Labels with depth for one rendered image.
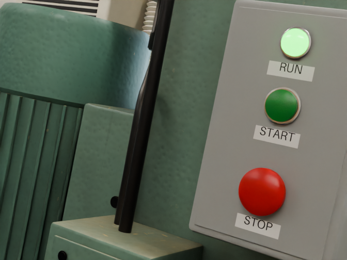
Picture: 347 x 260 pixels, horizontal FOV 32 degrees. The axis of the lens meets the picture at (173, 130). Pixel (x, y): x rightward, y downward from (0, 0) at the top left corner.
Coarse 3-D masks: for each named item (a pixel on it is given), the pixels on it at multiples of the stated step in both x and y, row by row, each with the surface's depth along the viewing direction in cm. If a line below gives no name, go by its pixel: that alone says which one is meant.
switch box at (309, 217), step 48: (240, 0) 40; (240, 48) 39; (336, 48) 36; (240, 96) 39; (336, 96) 36; (240, 144) 39; (336, 144) 36; (288, 192) 37; (336, 192) 36; (240, 240) 39; (288, 240) 37; (336, 240) 36
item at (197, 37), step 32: (192, 0) 48; (224, 0) 47; (256, 0) 46; (288, 0) 44; (320, 0) 43; (192, 32) 48; (224, 32) 47; (192, 64) 48; (160, 96) 49; (192, 96) 48; (160, 128) 49; (192, 128) 48; (160, 160) 49; (192, 160) 48; (160, 192) 49; (192, 192) 47; (160, 224) 49; (224, 256) 46; (256, 256) 45
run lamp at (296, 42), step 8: (288, 32) 37; (296, 32) 37; (304, 32) 37; (280, 40) 38; (288, 40) 37; (296, 40) 37; (304, 40) 37; (280, 48) 38; (288, 48) 37; (296, 48) 37; (304, 48) 37; (288, 56) 37; (296, 56) 37
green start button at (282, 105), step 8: (280, 88) 38; (288, 88) 37; (272, 96) 37; (280, 96) 37; (288, 96) 37; (296, 96) 37; (264, 104) 38; (272, 104) 37; (280, 104) 37; (288, 104) 37; (296, 104) 37; (272, 112) 37; (280, 112) 37; (288, 112) 37; (296, 112) 37; (272, 120) 38; (280, 120) 37; (288, 120) 37
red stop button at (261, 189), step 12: (264, 168) 37; (252, 180) 37; (264, 180) 37; (276, 180) 37; (240, 192) 38; (252, 192) 37; (264, 192) 37; (276, 192) 37; (252, 204) 37; (264, 204) 37; (276, 204) 37
